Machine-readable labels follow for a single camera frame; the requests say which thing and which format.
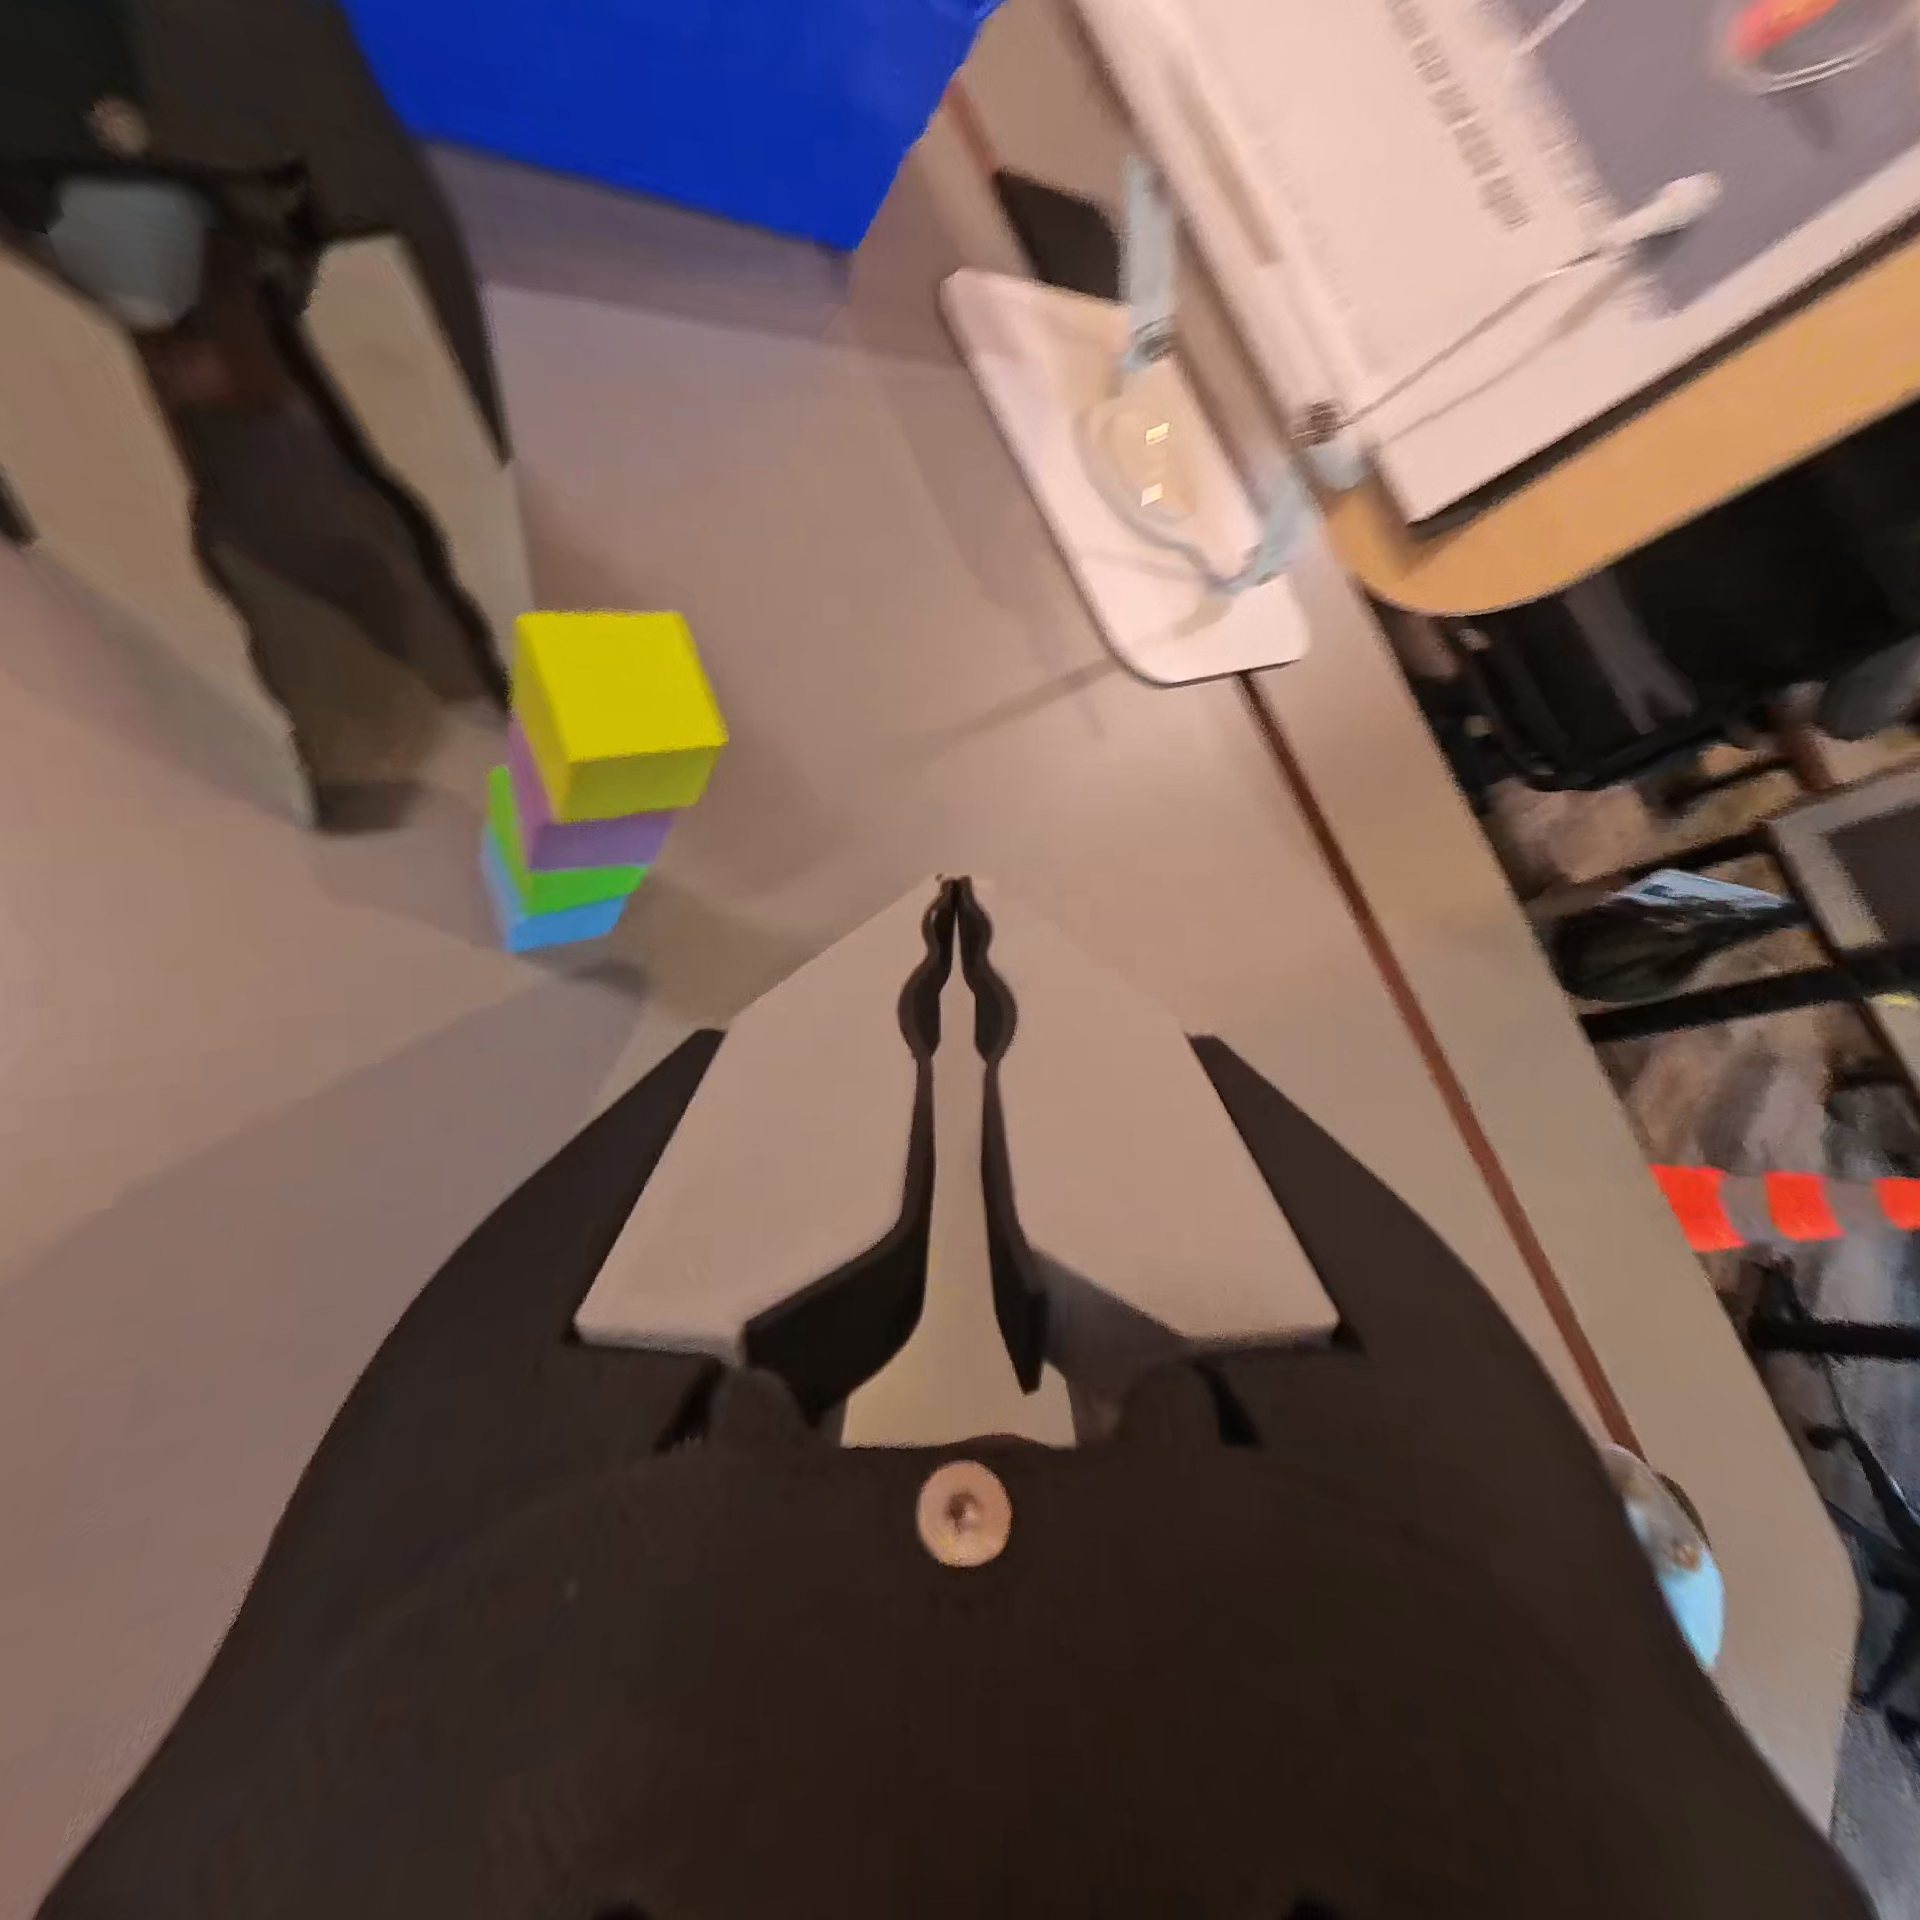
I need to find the yellow foam cube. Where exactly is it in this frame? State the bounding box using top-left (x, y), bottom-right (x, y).
top-left (509, 608), bottom-right (731, 826)

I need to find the orange traffic cone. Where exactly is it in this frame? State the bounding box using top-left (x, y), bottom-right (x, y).
top-left (1651, 1161), bottom-right (1920, 1251)

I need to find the blue foam cube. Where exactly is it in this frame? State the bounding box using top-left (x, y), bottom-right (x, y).
top-left (479, 832), bottom-right (633, 954)

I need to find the green foam cube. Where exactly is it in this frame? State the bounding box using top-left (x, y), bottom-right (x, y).
top-left (487, 767), bottom-right (653, 914)

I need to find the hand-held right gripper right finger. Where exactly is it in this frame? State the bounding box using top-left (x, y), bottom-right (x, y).
top-left (959, 879), bottom-right (1341, 1395)

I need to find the blue plastic bin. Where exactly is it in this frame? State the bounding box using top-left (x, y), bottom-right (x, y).
top-left (336, 0), bottom-right (998, 249)

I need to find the purple foam cube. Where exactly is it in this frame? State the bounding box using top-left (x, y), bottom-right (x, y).
top-left (503, 721), bottom-right (676, 874)

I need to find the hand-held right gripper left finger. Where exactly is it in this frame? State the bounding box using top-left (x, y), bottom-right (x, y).
top-left (574, 879), bottom-right (963, 1421)

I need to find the white document stand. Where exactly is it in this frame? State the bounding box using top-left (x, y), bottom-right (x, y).
top-left (1072, 0), bottom-right (1920, 621)

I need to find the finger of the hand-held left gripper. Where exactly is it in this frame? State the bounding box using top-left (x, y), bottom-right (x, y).
top-left (0, 240), bottom-right (393, 835)
top-left (299, 231), bottom-right (539, 714)

